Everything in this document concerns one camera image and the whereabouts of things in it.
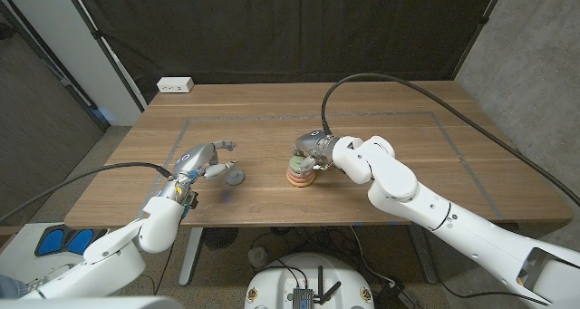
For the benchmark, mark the black round floor fan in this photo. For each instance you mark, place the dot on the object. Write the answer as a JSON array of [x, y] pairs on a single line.
[[220, 237]]

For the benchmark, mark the large orange toy disk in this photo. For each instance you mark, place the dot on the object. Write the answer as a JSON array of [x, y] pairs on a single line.
[[301, 185]]

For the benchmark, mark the dark table leg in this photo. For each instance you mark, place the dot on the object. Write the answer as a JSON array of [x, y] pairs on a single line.
[[421, 254]]

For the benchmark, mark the black radio module with antennas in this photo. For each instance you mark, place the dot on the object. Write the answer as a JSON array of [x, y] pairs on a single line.
[[302, 297]]

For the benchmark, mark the white table leg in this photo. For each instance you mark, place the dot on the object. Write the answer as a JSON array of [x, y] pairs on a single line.
[[191, 254]]

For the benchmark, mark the white round floor object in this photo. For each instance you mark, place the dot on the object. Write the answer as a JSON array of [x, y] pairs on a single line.
[[258, 257]]

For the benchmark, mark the green toy disk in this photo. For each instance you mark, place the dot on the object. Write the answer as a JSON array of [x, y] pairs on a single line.
[[295, 164]]

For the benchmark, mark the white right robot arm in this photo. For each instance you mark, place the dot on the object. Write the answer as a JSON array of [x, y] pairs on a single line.
[[399, 186]]

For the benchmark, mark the black power adapter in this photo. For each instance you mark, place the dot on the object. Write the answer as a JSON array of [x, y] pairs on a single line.
[[399, 296]]

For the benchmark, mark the coral red toy disk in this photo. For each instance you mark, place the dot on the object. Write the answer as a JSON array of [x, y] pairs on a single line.
[[301, 180]]

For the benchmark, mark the dusty pink toy disk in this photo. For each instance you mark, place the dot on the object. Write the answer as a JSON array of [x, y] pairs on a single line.
[[299, 175]]

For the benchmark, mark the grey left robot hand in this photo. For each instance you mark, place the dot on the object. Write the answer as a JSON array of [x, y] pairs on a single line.
[[195, 158]]

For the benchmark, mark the grey toy disk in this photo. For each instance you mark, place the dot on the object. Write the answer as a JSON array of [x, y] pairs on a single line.
[[235, 179]]

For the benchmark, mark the person leg in jeans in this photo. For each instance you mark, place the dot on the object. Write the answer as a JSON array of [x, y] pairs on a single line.
[[11, 286]]

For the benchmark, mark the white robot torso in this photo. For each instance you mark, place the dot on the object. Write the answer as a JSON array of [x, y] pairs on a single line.
[[272, 286]]

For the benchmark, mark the white power strip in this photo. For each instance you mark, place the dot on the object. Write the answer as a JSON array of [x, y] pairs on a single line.
[[175, 84]]

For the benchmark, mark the blue wrist connector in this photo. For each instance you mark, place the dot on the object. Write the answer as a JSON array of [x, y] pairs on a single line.
[[185, 210]]

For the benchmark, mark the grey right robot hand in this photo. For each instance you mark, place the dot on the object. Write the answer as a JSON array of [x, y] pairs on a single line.
[[315, 143]]

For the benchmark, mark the white pedal platform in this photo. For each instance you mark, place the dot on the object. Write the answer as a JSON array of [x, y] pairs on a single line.
[[18, 254]]

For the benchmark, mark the black backdrop stand pole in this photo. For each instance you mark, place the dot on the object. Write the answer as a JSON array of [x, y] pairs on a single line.
[[104, 48], [478, 30]]

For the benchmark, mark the black backdrop cloth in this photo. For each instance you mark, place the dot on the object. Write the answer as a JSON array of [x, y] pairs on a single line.
[[290, 32]]

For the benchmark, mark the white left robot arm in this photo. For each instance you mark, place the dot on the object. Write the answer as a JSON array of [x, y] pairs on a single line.
[[113, 254]]

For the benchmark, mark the blue foot pedal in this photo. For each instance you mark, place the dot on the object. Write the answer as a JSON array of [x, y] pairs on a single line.
[[51, 242], [81, 241]]

